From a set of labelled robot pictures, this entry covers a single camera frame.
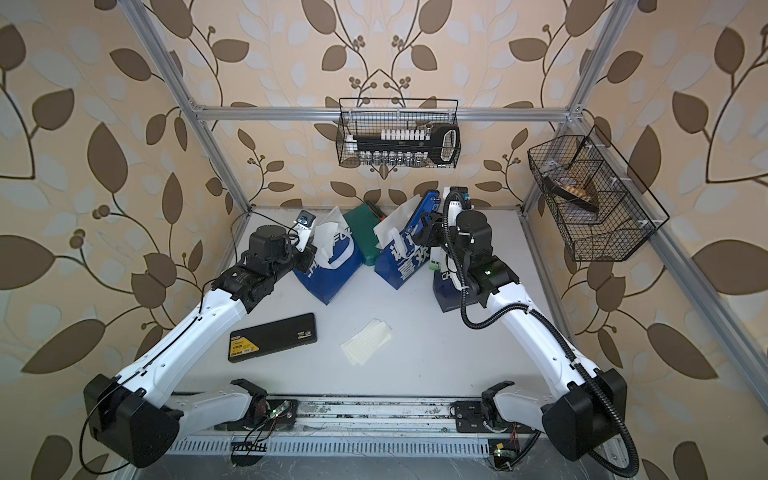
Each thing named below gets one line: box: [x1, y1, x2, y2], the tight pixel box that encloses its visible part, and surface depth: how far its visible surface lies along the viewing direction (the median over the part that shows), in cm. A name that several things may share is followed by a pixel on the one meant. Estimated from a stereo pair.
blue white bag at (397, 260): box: [374, 227, 431, 291], surface depth 95 cm
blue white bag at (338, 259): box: [293, 207, 365, 305], surface depth 88 cm
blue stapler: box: [401, 190, 441, 253], surface depth 74 cm
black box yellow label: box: [228, 313, 318, 363], surface depth 88 cm
